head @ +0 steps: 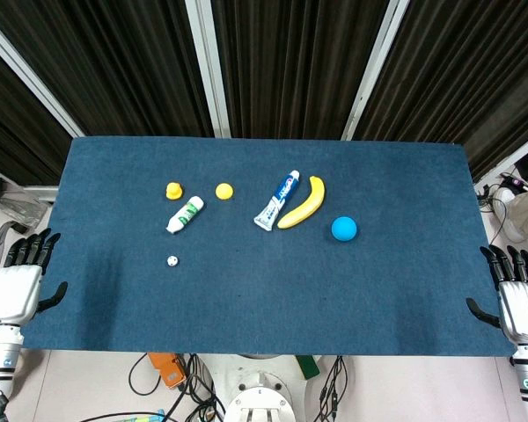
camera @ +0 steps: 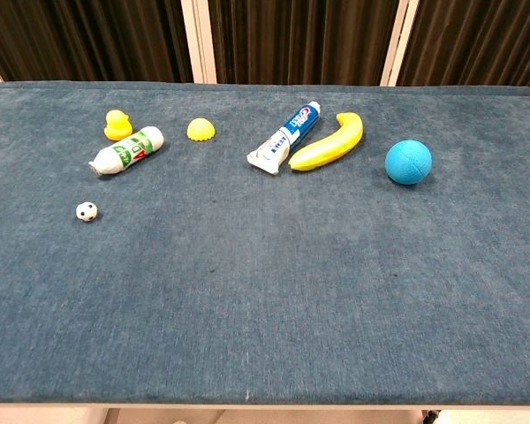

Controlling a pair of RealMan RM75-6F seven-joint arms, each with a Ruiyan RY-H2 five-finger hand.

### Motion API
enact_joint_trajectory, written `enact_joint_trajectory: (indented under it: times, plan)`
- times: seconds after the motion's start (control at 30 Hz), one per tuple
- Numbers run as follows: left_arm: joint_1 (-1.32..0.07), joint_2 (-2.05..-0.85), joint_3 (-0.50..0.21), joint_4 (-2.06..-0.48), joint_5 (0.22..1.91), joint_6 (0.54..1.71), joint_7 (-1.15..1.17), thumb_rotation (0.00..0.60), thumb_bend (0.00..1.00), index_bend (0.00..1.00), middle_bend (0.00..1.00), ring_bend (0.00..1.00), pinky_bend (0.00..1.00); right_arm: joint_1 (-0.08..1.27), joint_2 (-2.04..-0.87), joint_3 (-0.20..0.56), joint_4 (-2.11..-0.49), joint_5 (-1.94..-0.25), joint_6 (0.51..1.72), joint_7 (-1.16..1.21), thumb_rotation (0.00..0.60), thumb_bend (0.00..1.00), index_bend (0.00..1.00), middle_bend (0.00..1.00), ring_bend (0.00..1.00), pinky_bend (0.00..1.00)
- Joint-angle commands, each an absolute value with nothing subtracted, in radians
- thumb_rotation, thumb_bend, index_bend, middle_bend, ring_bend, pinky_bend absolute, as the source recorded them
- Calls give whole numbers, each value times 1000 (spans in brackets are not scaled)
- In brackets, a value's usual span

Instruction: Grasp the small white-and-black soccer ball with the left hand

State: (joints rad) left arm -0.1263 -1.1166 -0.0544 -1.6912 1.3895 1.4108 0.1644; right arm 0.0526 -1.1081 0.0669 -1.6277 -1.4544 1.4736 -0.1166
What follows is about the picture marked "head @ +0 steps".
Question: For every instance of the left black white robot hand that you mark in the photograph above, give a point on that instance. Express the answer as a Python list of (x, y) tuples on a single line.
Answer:
[(13, 290)]

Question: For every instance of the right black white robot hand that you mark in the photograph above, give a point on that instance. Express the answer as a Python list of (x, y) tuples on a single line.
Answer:
[(521, 303)]

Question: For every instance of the white ball with black holes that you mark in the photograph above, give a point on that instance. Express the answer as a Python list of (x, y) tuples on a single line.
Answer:
[(172, 261)]

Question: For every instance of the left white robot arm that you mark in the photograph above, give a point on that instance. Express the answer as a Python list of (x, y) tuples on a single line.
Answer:
[(2, 351)]

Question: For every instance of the clear plastic bag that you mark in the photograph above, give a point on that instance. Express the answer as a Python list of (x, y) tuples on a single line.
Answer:
[(19, 208)]

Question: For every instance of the white shoe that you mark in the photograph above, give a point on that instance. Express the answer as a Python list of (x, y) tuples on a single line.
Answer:
[(508, 211)]

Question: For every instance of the dark pleated curtain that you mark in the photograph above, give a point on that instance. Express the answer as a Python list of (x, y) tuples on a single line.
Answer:
[(299, 66), (9, 132), (114, 66), (466, 79)]

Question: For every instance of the orange handheld device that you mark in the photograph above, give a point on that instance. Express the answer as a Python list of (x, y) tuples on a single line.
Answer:
[(167, 371)]

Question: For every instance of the green white toothpaste tube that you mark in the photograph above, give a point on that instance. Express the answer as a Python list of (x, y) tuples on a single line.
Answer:
[(185, 215)]

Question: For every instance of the yellow rubber duck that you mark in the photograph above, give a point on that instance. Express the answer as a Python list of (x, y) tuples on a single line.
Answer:
[(173, 192)]

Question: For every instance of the blue ball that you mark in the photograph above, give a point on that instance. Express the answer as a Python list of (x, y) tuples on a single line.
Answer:
[(344, 229)]

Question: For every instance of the green flat object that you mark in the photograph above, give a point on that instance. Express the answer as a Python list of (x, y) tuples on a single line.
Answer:
[(308, 367)]

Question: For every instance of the yellow ribbed half ball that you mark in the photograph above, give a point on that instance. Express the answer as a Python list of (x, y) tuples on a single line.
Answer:
[(224, 191)]

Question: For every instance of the yellow banana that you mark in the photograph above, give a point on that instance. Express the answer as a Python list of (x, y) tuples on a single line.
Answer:
[(305, 204)]

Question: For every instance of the blue table cloth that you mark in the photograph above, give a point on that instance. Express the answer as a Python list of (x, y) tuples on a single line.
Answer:
[(264, 299)]

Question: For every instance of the blue white toothpaste tube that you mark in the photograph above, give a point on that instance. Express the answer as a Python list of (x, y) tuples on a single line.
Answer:
[(278, 200)]

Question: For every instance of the white robot torso base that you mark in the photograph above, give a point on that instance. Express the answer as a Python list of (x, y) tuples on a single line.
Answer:
[(264, 395)]

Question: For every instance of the white frame post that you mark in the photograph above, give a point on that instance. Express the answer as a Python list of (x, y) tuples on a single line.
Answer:
[(374, 74), (510, 160), (31, 83), (211, 74)]

